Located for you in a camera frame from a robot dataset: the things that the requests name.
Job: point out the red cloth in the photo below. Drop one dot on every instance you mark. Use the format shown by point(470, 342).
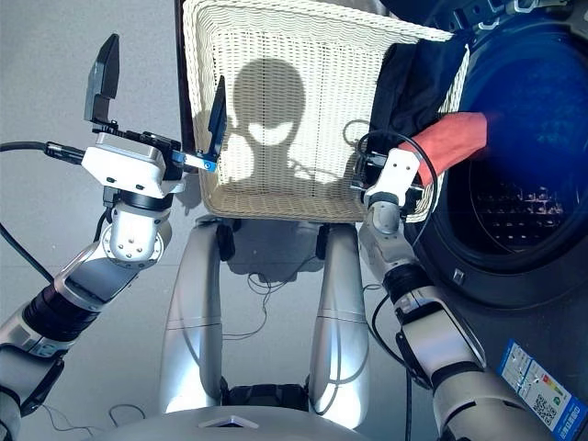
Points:
point(450, 138)

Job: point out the black cloth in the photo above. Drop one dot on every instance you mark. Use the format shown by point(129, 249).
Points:
point(413, 87)

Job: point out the pale woven laundry basket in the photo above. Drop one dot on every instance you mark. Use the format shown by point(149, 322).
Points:
point(285, 55)

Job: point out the grey washing machine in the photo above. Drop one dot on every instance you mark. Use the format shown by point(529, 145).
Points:
point(542, 285)

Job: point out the black stand leg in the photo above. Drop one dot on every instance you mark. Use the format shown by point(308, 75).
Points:
point(323, 241)
point(225, 243)

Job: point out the black robot waist joint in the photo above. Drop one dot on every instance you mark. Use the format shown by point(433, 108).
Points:
point(266, 395)

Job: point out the silver robot torso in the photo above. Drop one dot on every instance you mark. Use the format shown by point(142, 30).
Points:
point(257, 427)

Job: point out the blue energy label sticker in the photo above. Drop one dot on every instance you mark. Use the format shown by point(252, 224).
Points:
point(537, 390)

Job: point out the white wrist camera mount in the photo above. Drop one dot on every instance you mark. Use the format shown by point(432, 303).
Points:
point(124, 165)
point(399, 172)

